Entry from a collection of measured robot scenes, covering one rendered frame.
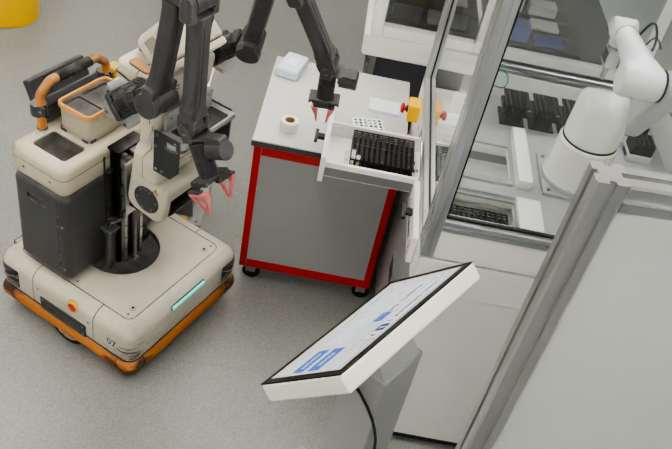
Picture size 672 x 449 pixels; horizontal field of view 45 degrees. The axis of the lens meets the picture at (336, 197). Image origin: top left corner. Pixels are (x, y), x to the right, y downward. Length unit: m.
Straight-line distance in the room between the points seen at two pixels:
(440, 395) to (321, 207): 0.86
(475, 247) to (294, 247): 1.14
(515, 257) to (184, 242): 1.40
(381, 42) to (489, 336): 1.45
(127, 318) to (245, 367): 0.52
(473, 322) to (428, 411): 0.49
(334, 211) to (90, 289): 0.96
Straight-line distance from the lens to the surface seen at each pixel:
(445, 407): 2.96
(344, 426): 2.18
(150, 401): 3.12
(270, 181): 3.13
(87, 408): 3.11
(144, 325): 2.99
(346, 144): 2.94
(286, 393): 1.92
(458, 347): 2.71
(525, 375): 1.16
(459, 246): 2.39
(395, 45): 3.54
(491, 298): 2.54
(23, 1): 5.05
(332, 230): 3.25
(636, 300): 1.10
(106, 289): 3.09
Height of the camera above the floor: 2.55
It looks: 40 degrees down
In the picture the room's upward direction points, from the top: 13 degrees clockwise
